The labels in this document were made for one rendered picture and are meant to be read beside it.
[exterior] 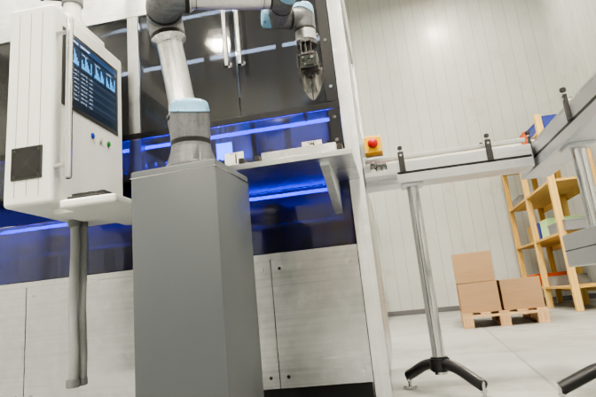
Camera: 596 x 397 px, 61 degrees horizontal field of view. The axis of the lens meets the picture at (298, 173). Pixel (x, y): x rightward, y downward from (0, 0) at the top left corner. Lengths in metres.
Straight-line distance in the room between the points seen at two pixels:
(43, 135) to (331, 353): 1.30
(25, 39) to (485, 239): 8.06
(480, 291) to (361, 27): 6.51
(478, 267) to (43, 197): 4.19
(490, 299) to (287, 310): 3.42
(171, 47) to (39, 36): 0.55
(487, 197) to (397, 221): 1.56
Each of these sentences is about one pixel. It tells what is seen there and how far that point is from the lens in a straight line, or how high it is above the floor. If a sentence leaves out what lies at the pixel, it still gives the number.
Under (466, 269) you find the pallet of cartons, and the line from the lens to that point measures 5.27.
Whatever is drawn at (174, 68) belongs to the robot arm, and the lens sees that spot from 1.74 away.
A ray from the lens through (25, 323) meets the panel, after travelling 2.58.
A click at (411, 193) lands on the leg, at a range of 2.22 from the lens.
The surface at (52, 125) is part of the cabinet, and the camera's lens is 1.96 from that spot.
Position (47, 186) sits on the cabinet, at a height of 0.86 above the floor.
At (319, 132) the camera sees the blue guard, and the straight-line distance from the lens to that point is 2.15.
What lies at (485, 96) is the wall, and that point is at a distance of 9.77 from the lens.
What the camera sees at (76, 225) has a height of 0.77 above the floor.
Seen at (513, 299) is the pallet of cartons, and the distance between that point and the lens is 5.31.
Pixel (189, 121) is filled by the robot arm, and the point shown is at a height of 0.93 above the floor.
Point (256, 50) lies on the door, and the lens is 2.37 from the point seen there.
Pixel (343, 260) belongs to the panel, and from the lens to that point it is 2.04.
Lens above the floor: 0.40
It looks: 14 degrees up
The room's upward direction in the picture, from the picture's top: 6 degrees counter-clockwise
